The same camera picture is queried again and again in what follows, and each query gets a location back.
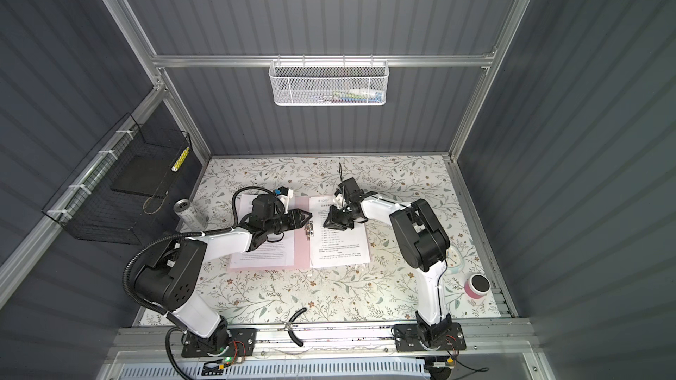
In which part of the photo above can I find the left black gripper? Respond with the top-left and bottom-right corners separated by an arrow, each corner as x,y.
264,208 -> 312,237

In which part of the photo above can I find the metal folder clip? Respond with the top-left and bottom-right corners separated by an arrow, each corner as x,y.
304,222 -> 314,241

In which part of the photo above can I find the pink file folder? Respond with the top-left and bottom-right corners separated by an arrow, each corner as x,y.
232,188 -> 310,270

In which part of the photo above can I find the printed white paper sheet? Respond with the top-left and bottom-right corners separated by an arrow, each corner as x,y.
230,194 -> 296,269

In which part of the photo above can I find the stack of printed papers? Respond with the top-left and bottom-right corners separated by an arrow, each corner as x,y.
309,196 -> 371,268

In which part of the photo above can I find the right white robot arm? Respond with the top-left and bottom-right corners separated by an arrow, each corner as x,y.
324,178 -> 452,347

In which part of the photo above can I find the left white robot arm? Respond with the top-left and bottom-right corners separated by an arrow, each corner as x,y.
123,188 -> 313,346

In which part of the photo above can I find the silver drink can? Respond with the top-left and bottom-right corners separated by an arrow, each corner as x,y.
174,199 -> 208,232

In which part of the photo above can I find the yellow marker pen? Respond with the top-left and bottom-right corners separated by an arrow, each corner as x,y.
171,146 -> 191,172

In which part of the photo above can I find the black notebook in basket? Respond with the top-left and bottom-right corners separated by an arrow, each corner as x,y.
111,156 -> 179,198

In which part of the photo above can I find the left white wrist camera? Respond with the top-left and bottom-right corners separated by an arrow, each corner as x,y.
273,186 -> 294,212

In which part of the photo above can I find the white wire mesh basket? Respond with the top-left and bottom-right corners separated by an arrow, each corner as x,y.
269,62 -> 390,107

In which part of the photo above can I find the black corrugated cable conduit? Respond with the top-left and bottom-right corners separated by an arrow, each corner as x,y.
122,185 -> 276,380

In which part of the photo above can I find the black wire basket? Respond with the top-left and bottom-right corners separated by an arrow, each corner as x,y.
42,107 -> 202,246

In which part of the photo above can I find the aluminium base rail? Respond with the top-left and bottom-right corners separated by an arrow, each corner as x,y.
105,318 -> 542,363

